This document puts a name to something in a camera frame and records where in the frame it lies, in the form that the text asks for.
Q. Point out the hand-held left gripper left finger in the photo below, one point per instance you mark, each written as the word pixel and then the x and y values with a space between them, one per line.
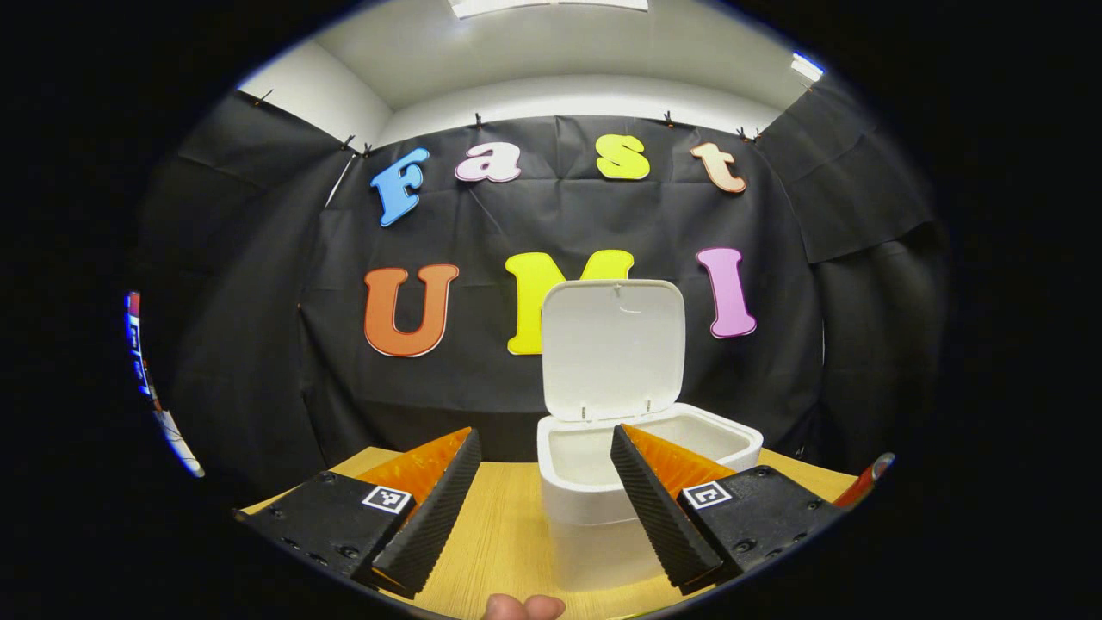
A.
pixel 439 512

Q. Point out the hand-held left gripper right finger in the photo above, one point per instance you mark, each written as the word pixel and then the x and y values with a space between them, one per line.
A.
pixel 654 512

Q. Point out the white desktop garbage bin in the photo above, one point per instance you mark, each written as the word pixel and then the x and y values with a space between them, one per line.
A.
pixel 611 344

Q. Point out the red pop can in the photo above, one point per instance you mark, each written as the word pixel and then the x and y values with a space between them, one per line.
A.
pixel 865 482

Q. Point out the wooden desktop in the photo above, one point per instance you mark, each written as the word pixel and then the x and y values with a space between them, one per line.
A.
pixel 508 534

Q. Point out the black backdrop cloth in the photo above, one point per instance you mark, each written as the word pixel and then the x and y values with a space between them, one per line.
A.
pixel 258 344

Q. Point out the white side desk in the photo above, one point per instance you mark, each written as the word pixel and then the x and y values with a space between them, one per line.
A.
pixel 181 448

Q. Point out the computer monitor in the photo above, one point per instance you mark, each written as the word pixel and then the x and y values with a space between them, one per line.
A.
pixel 135 344

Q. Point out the ceiling light panel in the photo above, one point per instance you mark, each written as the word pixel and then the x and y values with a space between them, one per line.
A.
pixel 551 5
pixel 807 66

